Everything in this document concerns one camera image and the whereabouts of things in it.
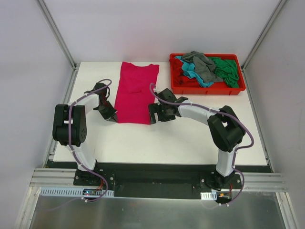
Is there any magenta t shirt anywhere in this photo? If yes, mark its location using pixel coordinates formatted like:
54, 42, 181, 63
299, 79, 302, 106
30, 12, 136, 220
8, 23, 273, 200
115, 62, 159, 125

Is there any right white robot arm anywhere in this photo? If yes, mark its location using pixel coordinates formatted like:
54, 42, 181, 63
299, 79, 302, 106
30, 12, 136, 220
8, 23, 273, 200
148, 88, 245, 188

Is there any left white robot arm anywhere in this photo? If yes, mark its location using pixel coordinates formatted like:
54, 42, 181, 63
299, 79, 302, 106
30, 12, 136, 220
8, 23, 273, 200
52, 79, 118, 186

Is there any red t shirt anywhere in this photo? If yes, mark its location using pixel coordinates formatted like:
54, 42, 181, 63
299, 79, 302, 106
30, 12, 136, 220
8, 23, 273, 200
170, 58, 201, 87

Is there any teal t shirt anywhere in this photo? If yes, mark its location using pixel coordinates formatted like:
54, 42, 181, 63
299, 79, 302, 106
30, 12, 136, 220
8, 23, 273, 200
174, 55, 214, 88

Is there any red plastic bin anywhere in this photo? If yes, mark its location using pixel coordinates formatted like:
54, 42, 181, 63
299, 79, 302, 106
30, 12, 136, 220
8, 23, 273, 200
169, 53, 246, 95

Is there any grey t shirt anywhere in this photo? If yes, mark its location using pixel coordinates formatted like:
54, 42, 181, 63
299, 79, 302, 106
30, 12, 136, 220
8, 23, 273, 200
182, 51, 224, 83

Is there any green t shirt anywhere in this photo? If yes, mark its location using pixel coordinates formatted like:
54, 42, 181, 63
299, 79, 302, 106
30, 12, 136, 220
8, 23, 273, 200
210, 57, 239, 88

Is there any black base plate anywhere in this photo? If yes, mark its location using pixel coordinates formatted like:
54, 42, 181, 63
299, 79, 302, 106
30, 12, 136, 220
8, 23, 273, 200
46, 161, 246, 198

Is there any right white cable duct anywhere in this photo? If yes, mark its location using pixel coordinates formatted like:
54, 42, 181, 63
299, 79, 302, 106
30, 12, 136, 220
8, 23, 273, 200
200, 190, 217, 201

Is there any white cable duct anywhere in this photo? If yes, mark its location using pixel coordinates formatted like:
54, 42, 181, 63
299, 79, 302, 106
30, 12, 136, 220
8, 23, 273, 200
200, 190, 217, 201
40, 187, 114, 198

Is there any left white cable duct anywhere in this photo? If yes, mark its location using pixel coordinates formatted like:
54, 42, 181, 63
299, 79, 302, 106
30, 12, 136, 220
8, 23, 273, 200
40, 187, 114, 198

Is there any left aluminium frame post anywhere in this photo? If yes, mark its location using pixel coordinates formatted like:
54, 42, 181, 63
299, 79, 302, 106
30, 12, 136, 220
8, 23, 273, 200
36, 0, 77, 69

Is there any aluminium frame post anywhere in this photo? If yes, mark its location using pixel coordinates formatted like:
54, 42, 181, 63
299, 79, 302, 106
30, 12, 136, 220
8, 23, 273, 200
36, 0, 77, 69
241, 0, 289, 71

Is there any right aluminium frame post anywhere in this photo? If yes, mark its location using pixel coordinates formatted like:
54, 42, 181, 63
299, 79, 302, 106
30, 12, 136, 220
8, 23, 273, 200
241, 0, 289, 71

